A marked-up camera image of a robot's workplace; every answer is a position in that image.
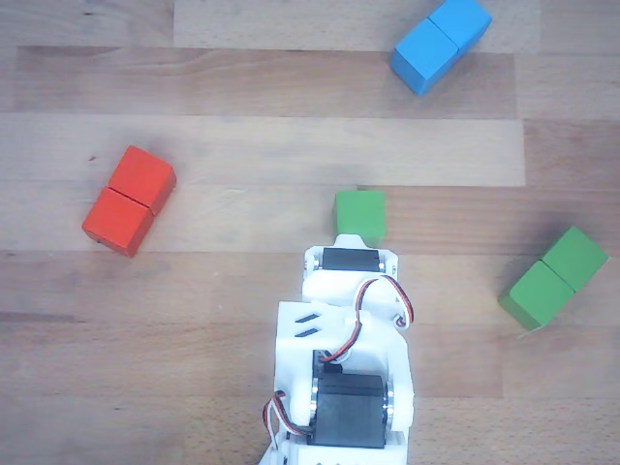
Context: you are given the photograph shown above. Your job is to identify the red white black servo cable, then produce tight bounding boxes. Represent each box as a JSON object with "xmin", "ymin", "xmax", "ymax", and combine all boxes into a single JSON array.
[
  {"xmin": 262, "ymin": 390, "xmax": 302, "ymax": 440},
  {"xmin": 319, "ymin": 276, "xmax": 417, "ymax": 365}
]

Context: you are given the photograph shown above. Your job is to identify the small green cube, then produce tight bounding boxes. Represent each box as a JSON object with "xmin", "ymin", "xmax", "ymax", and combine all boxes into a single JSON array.
[{"xmin": 332, "ymin": 189, "xmax": 388, "ymax": 247}]

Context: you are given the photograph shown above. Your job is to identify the long blue block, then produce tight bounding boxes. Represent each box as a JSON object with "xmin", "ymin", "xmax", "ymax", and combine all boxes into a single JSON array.
[{"xmin": 389, "ymin": 0, "xmax": 494, "ymax": 97}]

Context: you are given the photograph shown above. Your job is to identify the long green block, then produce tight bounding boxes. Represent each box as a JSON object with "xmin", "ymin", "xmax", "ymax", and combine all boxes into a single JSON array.
[{"xmin": 498, "ymin": 225, "xmax": 609, "ymax": 332}]

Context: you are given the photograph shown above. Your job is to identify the long red block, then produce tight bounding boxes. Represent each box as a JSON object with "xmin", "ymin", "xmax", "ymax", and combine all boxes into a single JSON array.
[{"xmin": 80, "ymin": 144, "xmax": 177, "ymax": 259}]

